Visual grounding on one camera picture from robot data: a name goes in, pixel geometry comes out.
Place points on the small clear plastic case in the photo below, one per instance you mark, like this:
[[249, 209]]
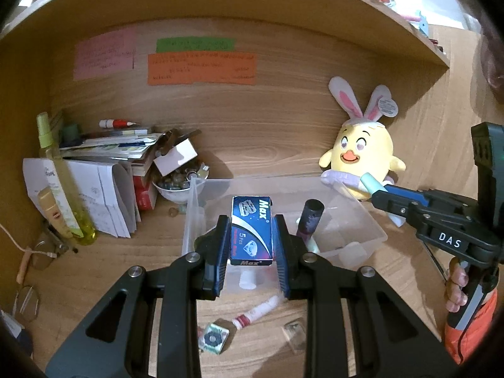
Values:
[[295, 336]]

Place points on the stack of books and papers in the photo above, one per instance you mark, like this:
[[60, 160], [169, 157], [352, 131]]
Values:
[[118, 147]]

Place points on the green paper note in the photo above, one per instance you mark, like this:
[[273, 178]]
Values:
[[197, 44]]

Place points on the small square tape packet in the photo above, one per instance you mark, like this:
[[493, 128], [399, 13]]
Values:
[[212, 338]]

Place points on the person's right hand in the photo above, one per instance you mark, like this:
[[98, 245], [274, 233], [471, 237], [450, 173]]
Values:
[[454, 289]]

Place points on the person's head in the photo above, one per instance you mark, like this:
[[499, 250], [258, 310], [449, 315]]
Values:
[[492, 59]]

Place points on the eyeglasses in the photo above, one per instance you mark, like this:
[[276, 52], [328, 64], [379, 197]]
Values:
[[27, 303]]

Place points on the white red correction pen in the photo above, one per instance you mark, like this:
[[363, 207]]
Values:
[[256, 311]]

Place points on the yellow green spray bottle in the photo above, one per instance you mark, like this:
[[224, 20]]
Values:
[[59, 173]]

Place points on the red book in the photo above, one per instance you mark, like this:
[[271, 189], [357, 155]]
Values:
[[143, 195]]

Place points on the orange paper note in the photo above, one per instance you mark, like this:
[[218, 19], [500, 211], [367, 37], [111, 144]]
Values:
[[201, 69]]

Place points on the teal toy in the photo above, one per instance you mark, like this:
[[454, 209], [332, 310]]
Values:
[[421, 23]]

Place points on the white plastic cap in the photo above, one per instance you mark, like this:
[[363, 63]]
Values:
[[249, 280]]

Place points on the blue razor blade box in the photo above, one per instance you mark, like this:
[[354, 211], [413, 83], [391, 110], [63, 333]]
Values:
[[252, 228]]

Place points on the beige plastic tube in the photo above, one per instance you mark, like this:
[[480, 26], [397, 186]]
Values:
[[49, 204]]

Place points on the dark purple tube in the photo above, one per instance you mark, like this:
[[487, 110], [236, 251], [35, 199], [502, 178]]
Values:
[[309, 218]]

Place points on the pink paper note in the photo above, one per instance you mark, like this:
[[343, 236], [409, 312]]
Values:
[[104, 53]]

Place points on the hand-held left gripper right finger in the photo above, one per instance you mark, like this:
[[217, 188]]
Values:
[[281, 271]]

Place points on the folded white paper booklets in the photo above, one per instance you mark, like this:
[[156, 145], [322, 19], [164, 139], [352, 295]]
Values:
[[102, 189]]

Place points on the small white cardboard box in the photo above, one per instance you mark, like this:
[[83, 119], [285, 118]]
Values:
[[177, 157]]

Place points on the yellow chick plush bunny ears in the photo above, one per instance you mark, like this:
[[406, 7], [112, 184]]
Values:
[[366, 145]]

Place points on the green cup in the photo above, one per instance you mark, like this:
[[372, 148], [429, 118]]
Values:
[[71, 136]]

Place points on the clear plastic storage bin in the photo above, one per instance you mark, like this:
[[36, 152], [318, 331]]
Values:
[[283, 197]]

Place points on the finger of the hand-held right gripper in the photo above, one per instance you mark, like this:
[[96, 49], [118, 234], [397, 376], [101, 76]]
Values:
[[393, 202], [405, 192]]

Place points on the translucent white cube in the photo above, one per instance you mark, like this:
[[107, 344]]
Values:
[[352, 256]]

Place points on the person's right forearm orange sleeve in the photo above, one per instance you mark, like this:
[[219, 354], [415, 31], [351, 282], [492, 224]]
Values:
[[476, 340]]

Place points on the white bowl of marbles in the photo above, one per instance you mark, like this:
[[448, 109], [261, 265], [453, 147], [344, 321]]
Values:
[[177, 195]]

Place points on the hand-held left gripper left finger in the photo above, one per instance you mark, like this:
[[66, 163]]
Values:
[[221, 275]]

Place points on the mint green cylinder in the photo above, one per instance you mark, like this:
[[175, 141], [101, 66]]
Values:
[[372, 183]]

